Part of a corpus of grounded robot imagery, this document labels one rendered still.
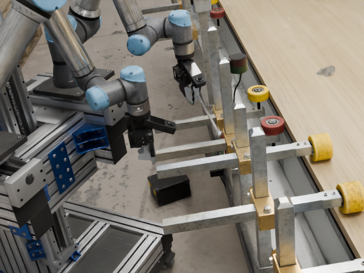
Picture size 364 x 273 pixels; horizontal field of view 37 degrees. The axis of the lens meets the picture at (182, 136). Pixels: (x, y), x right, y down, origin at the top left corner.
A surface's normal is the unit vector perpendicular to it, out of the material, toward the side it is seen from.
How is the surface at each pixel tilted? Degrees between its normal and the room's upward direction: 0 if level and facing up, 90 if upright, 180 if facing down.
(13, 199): 90
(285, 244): 90
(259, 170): 90
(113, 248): 0
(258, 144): 90
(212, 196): 0
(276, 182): 0
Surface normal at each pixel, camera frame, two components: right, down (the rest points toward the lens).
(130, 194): -0.13, -0.85
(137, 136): 0.10, 0.51
